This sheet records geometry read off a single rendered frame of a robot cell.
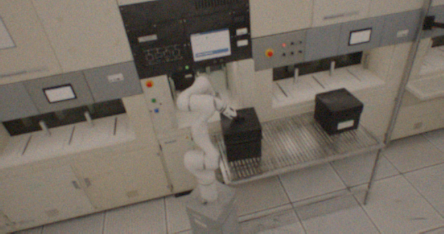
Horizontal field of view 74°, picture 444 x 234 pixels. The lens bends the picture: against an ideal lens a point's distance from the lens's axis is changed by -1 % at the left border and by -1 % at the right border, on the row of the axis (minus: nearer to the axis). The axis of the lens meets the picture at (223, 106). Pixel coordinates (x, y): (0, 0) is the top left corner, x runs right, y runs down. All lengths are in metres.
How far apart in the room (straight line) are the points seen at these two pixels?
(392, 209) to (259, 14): 2.13
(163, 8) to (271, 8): 0.77
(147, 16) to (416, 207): 2.83
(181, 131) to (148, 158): 0.40
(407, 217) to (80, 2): 3.12
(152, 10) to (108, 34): 0.34
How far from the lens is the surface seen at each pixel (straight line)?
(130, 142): 2.68
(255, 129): 2.20
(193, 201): 2.18
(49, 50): 2.32
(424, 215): 3.33
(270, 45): 2.39
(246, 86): 2.44
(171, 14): 2.15
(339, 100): 2.63
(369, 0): 2.69
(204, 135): 1.78
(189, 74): 2.92
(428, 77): 3.54
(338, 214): 3.08
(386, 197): 3.33
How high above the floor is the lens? 2.47
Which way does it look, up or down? 35 degrees down
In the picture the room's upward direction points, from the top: 7 degrees counter-clockwise
